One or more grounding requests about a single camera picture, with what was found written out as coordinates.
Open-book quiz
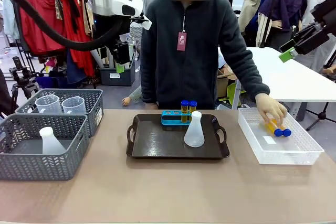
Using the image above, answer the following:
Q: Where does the seated mannequin green shirt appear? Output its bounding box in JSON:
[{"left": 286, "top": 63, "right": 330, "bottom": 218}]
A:
[{"left": 122, "top": 86, "right": 143, "bottom": 106}]

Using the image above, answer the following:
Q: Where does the white table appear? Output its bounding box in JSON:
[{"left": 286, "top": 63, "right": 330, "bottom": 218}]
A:
[{"left": 217, "top": 47, "right": 336, "bottom": 103}]

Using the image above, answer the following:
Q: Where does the maroon hanging tag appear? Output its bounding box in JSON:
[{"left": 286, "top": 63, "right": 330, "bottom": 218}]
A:
[{"left": 176, "top": 31, "right": 187, "bottom": 51}]

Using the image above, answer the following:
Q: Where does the person left forearm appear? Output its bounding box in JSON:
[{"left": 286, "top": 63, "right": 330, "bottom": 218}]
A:
[{"left": 230, "top": 50, "right": 271, "bottom": 101}]

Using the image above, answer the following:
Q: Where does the grey storage bin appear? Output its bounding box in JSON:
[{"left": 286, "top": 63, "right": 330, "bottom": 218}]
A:
[{"left": 99, "top": 58, "right": 136, "bottom": 87}]

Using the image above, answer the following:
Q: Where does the yellow tube blue cap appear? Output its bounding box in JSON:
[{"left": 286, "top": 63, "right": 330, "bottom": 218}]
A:
[
  {"left": 267, "top": 119, "right": 292, "bottom": 137},
  {"left": 181, "top": 100, "right": 190, "bottom": 124},
  {"left": 188, "top": 100, "right": 198, "bottom": 124},
  {"left": 264, "top": 120, "right": 284, "bottom": 137}
]

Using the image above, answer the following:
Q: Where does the blue test tube rack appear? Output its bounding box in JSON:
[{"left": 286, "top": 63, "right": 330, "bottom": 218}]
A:
[{"left": 161, "top": 109, "right": 193, "bottom": 126}]

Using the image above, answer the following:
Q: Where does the black metal clothing rack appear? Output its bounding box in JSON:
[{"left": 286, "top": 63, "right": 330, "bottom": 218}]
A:
[{"left": 3, "top": 0, "right": 97, "bottom": 89}]

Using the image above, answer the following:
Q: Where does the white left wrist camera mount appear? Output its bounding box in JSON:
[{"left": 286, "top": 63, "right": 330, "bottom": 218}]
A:
[{"left": 131, "top": 15, "right": 153, "bottom": 31}]

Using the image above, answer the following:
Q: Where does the red hanging jacket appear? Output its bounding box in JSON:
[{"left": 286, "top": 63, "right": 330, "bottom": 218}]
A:
[{"left": 19, "top": 0, "right": 66, "bottom": 54}]

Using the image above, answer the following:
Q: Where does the white plastic conical flask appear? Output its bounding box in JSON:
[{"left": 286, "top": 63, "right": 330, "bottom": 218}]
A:
[
  {"left": 183, "top": 111, "right": 205, "bottom": 147},
  {"left": 39, "top": 126, "right": 67, "bottom": 155}
]

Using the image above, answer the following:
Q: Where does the red hanging dress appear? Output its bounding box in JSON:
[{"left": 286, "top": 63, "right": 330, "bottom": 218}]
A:
[{"left": 64, "top": 0, "right": 96, "bottom": 77}]

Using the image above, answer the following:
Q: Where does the person left hand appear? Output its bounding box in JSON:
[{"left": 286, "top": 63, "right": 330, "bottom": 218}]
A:
[{"left": 255, "top": 93, "right": 288, "bottom": 130}]

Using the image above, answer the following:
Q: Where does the grey plastic basket with label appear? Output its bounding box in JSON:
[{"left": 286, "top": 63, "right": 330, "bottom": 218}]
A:
[{"left": 15, "top": 88, "right": 104, "bottom": 138}]

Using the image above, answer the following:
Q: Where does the cardboard box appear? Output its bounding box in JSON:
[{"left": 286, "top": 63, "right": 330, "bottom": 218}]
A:
[{"left": 217, "top": 68, "right": 237, "bottom": 99}]

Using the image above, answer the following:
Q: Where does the person right forearm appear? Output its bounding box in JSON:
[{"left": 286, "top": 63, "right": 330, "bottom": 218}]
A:
[{"left": 140, "top": 58, "right": 160, "bottom": 104}]

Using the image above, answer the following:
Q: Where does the black camera on tripod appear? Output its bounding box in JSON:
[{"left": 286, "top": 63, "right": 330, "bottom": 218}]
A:
[{"left": 9, "top": 56, "right": 39, "bottom": 114}]

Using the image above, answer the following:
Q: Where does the dark brown serving tray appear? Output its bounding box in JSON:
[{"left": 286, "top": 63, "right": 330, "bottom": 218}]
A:
[{"left": 125, "top": 113, "right": 230, "bottom": 159}]

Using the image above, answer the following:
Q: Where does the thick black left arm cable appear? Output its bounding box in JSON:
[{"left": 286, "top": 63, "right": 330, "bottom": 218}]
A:
[{"left": 0, "top": 0, "right": 124, "bottom": 51}]

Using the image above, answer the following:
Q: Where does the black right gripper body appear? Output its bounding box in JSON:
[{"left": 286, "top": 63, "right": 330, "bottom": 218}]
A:
[{"left": 311, "top": 7, "right": 336, "bottom": 36}]

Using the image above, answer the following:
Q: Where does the black tripod stand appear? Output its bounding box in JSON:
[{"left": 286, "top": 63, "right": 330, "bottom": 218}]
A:
[{"left": 306, "top": 100, "right": 336, "bottom": 131}]

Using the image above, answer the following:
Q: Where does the clear plastic beaker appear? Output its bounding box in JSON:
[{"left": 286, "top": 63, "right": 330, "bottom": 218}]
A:
[
  {"left": 35, "top": 94, "right": 62, "bottom": 114},
  {"left": 61, "top": 96, "right": 86, "bottom": 115}
]

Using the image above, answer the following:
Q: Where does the green chair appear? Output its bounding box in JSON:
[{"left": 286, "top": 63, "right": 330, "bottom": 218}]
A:
[{"left": 227, "top": 82, "right": 247, "bottom": 109}]

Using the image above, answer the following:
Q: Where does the white plastic basket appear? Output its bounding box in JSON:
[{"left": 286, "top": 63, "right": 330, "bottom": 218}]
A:
[{"left": 237, "top": 107, "right": 325, "bottom": 166}]

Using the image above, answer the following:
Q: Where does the large grey plastic basket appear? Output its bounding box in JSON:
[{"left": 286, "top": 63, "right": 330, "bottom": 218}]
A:
[{"left": 0, "top": 113, "right": 89, "bottom": 182}]

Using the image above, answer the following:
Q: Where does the person in dark fleece jacket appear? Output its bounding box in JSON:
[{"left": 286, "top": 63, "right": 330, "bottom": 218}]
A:
[{"left": 140, "top": 0, "right": 271, "bottom": 111}]

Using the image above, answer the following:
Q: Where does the light blue hanging garment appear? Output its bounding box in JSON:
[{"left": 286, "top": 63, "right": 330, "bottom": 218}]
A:
[{"left": 2, "top": 0, "right": 20, "bottom": 40}]

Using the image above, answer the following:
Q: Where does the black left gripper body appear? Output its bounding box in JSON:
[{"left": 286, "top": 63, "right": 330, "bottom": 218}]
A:
[{"left": 112, "top": 40, "right": 131, "bottom": 65}]

